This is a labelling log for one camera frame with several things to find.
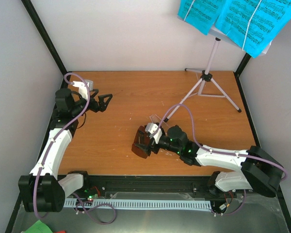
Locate brown wooden metronome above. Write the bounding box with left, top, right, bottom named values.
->
left=131, top=125, right=155, bottom=159

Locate clear acrylic metronome cover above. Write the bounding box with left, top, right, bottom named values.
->
left=149, top=114, right=170, bottom=132

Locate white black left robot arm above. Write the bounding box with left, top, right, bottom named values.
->
left=18, top=88, right=113, bottom=213

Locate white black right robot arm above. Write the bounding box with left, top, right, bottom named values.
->
left=131, top=123, right=283, bottom=198

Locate white tripod music stand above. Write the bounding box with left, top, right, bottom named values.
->
left=164, top=25, right=272, bottom=122

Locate left blue sheet music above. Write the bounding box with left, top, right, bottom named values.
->
left=178, top=0, right=226, bottom=35

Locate blue sheet music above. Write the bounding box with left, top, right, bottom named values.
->
left=178, top=0, right=226, bottom=35
left=215, top=0, right=291, bottom=58

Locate green paper sheet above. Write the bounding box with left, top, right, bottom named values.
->
left=22, top=220, right=53, bottom=233

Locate right blue sheet music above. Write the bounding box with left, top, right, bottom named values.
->
left=215, top=0, right=291, bottom=58

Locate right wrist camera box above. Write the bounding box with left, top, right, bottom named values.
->
left=145, top=122, right=166, bottom=145

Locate black front mounting rail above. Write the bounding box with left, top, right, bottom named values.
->
left=89, top=175, right=210, bottom=196

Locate light blue slotted cable duct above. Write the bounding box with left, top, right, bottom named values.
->
left=63, top=198, right=213, bottom=210

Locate black aluminium frame post right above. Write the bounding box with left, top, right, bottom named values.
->
left=234, top=53, right=251, bottom=77

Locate black aluminium frame post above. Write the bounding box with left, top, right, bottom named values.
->
left=21, top=0, right=67, bottom=75
left=234, top=53, right=251, bottom=77

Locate black aluminium frame post left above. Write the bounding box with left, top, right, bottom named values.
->
left=21, top=0, right=67, bottom=75

